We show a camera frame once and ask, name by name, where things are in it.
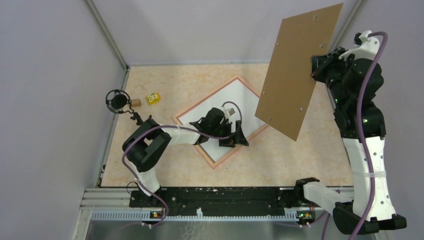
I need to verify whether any black microphone on tripod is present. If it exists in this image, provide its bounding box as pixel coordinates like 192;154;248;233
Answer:
105;89;157;126

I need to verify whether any white cable duct strip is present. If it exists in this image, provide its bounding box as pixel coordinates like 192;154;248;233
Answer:
91;209;299;222

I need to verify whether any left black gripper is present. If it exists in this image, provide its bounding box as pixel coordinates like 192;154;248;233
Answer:
210;120;249;148

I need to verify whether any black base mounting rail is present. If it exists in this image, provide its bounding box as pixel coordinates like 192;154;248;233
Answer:
129;186;312;217

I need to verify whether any brown cardboard backing board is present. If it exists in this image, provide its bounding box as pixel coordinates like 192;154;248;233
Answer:
255;3;343;141

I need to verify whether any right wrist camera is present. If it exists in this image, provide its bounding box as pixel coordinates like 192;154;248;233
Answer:
338;30;380;61

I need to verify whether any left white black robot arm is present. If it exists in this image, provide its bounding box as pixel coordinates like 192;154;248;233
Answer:
122;106;249;207

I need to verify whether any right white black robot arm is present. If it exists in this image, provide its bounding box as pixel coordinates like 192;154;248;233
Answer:
293;41;407;235

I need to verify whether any yellow toy cube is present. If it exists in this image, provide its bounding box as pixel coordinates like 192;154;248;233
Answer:
146;92;161;105

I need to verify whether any small wooden block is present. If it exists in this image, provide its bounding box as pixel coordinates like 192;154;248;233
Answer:
131;98;142;108

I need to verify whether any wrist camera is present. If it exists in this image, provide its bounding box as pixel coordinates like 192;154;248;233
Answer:
224;108;236;118
338;30;380;61

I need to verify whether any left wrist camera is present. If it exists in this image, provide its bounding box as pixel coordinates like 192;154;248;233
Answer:
224;108;236;118

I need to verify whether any blue mountain landscape photo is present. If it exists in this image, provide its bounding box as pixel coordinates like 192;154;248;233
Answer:
176;79;267;165

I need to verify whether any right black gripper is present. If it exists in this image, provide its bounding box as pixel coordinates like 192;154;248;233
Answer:
309;46;357;107

